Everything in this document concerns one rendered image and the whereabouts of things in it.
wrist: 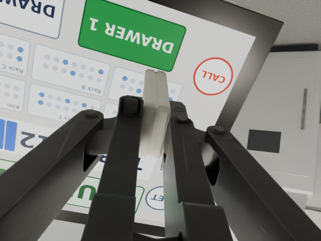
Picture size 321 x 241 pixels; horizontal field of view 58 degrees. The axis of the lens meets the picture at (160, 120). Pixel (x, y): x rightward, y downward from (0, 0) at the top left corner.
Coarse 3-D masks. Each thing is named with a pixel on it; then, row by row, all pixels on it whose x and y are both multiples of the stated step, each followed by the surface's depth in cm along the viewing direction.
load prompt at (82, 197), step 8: (0, 160) 32; (8, 160) 32; (0, 168) 33; (88, 176) 34; (88, 184) 35; (96, 184) 35; (80, 192) 35; (88, 192) 36; (136, 192) 36; (72, 200) 36; (80, 200) 36; (88, 200) 36; (136, 200) 37; (136, 208) 37
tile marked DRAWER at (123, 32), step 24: (96, 0) 25; (96, 24) 26; (120, 24) 26; (144, 24) 26; (168, 24) 27; (96, 48) 27; (120, 48) 27; (144, 48) 28; (168, 48) 28; (168, 72) 29
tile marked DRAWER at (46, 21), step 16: (0, 0) 25; (16, 0) 25; (32, 0) 25; (48, 0) 25; (64, 0) 25; (0, 16) 25; (16, 16) 25; (32, 16) 25; (48, 16) 26; (32, 32) 26; (48, 32) 26
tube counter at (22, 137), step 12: (0, 120) 30; (12, 120) 30; (0, 132) 31; (12, 132) 31; (24, 132) 31; (36, 132) 31; (48, 132) 31; (0, 144) 31; (12, 144) 32; (24, 144) 32; (36, 144) 32
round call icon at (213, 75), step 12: (204, 60) 29; (216, 60) 29; (228, 60) 29; (204, 72) 29; (216, 72) 29; (228, 72) 29; (192, 84) 30; (204, 84) 30; (216, 84) 30; (228, 84) 30; (216, 96) 30
